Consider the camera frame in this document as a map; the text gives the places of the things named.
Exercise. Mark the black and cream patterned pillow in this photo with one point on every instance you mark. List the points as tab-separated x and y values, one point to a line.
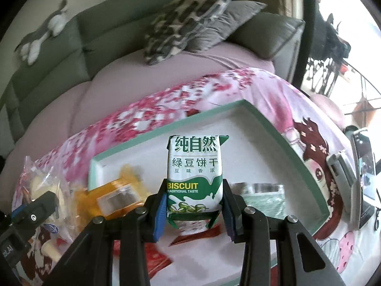
184	20

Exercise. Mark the grey phone stand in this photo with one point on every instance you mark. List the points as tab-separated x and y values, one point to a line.
342	169

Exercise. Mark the orange cracker packet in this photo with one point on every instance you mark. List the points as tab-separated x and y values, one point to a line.
95	198

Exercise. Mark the green biscuit packet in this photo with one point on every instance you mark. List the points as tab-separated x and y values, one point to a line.
193	166
262	198

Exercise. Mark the grey white plush toy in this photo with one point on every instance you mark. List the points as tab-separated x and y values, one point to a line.
41	35

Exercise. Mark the grey green sofa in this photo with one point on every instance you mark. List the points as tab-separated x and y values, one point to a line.
113	35

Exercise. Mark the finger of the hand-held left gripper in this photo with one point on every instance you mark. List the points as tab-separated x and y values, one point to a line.
18	214
40	208

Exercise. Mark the teal shallow cardboard box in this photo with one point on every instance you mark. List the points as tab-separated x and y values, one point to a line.
253	155

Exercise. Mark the clear bag of white candies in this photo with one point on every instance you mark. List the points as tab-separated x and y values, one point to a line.
44	181

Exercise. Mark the grey pillow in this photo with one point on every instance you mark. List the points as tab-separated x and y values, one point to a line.
238	20

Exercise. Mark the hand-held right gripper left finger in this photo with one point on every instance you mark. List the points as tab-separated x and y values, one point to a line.
159	214

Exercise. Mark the yellow translucent snack packet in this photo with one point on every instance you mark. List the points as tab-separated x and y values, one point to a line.
131	172

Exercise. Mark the black smartphone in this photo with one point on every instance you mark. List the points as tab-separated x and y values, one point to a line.
364	178

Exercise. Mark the dark window frame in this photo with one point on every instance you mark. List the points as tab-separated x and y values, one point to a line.
305	35

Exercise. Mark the metal railing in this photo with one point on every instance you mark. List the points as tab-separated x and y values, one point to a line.
357	80

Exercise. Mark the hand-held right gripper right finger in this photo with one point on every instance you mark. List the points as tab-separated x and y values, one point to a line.
229	217

